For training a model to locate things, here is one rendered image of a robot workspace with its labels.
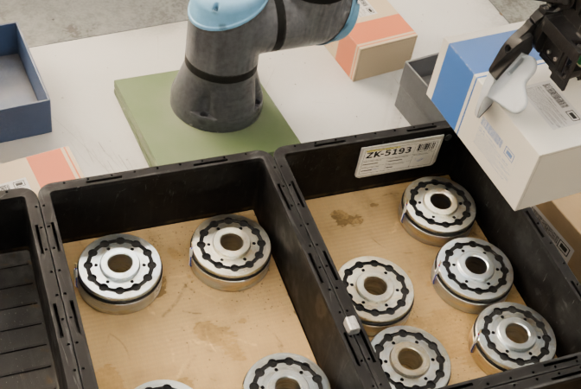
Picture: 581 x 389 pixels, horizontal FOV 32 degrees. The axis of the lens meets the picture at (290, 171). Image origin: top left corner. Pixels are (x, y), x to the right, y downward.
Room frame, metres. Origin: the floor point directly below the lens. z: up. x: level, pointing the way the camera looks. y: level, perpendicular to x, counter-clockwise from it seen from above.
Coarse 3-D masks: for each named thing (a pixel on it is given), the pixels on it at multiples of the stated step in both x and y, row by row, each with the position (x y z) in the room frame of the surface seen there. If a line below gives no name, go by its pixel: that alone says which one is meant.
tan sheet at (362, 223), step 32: (352, 192) 0.96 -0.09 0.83; (384, 192) 0.98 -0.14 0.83; (320, 224) 0.89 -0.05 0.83; (352, 224) 0.90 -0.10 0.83; (384, 224) 0.92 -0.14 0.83; (352, 256) 0.85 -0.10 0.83; (384, 256) 0.86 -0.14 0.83; (416, 256) 0.87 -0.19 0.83; (416, 288) 0.82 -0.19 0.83; (512, 288) 0.85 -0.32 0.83; (416, 320) 0.77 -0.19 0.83; (448, 320) 0.78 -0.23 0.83; (448, 352) 0.73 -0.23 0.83; (448, 384) 0.68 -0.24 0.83
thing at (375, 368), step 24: (312, 144) 0.94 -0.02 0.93; (336, 144) 0.95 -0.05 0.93; (360, 144) 0.96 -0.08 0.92; (288, 168) 0.89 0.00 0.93; (528, 216) 0.89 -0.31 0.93; (312, 240) 0.78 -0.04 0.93; (552, 264) 0.82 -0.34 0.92; (336, 288) 0.72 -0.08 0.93; (576, 288) 0.79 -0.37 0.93; (360, 336) 0.65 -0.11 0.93; (552, 360) 0.67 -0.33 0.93; (576, 360) 0.68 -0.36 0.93; (384, 384) 0.60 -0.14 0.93; (456, 384) 0.62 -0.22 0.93; (480, 384) 0.62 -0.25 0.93; (504, 384) 0.63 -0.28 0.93
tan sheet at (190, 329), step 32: (192, 224) 0.85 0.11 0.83; (160, 256) 0.79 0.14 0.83; (192, 288) 0.75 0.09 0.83; (256, 288) 0.77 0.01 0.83; (96, 320) 0.68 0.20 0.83; (128, 320) 0.68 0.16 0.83; (160, 320) 0.69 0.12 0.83; (192, 320) 0.70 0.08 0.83; (224, 320) 0.71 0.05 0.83; (256, 320) 0.72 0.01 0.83; (288, 320) 0.73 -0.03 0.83; (96, 352) 0.63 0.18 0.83; (128, 352) 0.64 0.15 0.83; (160, 352) 0.65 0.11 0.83; (192, 352) 0.66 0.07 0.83; (224, 352) 0.67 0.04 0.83; (256, 352) 0.67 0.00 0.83; (288, 352) 0.68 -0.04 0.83; (128, 384) 0.60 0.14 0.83; (192, 384) 0.61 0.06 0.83; (224, 384) 0.62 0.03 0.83
